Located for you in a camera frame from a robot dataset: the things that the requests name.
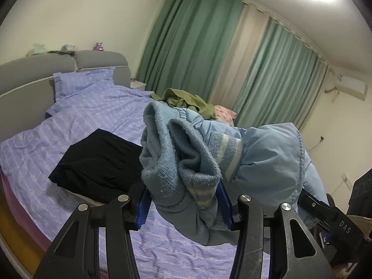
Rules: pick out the purple figurine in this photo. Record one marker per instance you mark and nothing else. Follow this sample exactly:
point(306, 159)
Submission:
point(98, 46)

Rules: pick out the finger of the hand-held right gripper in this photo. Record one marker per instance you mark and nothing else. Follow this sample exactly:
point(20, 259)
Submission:
point(315, 206)

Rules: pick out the white air conditioner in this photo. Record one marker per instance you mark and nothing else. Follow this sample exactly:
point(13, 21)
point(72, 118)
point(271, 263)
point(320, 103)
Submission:
point(348, 87)

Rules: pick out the pink printed cloth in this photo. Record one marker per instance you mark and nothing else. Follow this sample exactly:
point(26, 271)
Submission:
point(225, 112)

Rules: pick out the grey padded headboard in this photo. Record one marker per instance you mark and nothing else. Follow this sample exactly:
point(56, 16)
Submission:
point(26, 69)

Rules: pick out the black folded clothes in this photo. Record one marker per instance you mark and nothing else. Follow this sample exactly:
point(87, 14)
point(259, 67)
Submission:
point(98, 162)

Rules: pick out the olive green garment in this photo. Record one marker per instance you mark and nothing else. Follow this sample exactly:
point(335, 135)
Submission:
point(186, 100)

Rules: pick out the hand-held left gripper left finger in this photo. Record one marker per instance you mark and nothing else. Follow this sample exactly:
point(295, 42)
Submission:
point(142, 209)

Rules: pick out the dark wicker chair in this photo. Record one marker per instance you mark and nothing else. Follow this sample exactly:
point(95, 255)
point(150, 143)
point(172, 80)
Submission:
point(361, 194)

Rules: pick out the white nightstand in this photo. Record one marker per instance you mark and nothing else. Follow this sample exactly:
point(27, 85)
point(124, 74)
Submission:
point(138, 85)

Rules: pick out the light blue padded pants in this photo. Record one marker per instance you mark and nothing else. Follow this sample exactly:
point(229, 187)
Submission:
point(261, 157)

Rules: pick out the pale green tissue pack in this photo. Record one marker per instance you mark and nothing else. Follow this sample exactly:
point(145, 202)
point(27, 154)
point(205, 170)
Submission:
point(37, 49)

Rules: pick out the white printed packet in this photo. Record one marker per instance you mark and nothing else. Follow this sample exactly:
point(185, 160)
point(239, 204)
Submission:
point(68, 48)

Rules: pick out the bed with purple cover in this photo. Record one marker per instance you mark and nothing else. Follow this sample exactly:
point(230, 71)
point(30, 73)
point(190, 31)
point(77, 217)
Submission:
point(72, 113)

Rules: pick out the purple patterned pillow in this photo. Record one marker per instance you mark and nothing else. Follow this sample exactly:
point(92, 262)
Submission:
point(84, 81)

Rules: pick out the white wall socket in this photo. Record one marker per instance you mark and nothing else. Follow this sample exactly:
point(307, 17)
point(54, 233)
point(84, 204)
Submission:
point(344, 177)

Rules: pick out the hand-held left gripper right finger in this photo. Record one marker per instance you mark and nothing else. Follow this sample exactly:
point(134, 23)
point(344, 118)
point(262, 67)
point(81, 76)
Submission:
point(224, 202)

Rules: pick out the white folded clothes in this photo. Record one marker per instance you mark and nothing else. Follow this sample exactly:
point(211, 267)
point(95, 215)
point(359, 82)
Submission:
point(90, 200)

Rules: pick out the beige curtain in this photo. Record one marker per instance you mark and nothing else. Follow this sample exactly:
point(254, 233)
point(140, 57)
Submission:
point(237, 58)

